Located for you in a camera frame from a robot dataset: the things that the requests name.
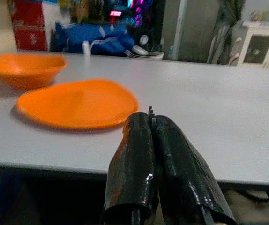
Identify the white cabinet glass doors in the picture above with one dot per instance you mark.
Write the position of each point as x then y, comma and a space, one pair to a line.
258, 47

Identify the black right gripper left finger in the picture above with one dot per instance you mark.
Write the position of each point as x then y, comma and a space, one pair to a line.
134, 168

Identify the orange plate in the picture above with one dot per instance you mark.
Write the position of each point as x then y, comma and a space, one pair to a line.
78, 103

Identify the black machine white dial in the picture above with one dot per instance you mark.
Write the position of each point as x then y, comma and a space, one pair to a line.
153, 35

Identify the orange bowl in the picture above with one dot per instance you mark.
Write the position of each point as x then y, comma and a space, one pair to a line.
24, 70

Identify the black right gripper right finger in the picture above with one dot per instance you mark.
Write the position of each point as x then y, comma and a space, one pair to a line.
183, 178

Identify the grey green curtain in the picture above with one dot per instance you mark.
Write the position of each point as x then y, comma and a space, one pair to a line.
228, 14

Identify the red white cardboard box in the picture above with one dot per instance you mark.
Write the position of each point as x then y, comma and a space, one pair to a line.
27, 14

